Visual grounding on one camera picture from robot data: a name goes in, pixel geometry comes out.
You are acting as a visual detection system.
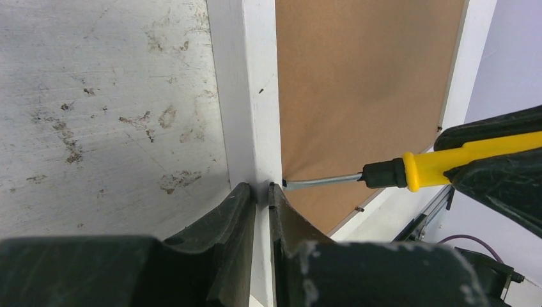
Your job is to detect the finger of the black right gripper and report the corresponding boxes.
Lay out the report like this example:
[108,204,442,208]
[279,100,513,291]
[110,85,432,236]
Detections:
[444,148,541,237]
[433,106,541,152]

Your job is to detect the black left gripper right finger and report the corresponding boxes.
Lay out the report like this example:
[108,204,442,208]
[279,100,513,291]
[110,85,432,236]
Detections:
[268,183,489,306]

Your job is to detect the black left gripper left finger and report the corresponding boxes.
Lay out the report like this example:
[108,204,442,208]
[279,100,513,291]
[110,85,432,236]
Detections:
[1,183,256,306]

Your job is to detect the yellow handle screwdriver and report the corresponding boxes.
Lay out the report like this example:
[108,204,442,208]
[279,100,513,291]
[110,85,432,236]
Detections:
[282,131,541,192]

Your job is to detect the white picture frame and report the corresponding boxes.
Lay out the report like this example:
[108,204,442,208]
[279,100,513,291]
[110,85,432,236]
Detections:
[207,1,497,306]

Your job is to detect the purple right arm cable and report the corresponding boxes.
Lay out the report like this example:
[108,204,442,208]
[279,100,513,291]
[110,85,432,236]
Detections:
[437,234,505,264]

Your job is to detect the aluminium table front rail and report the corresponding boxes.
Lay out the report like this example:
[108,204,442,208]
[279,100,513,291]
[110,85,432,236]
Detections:
[393,185,455,242]

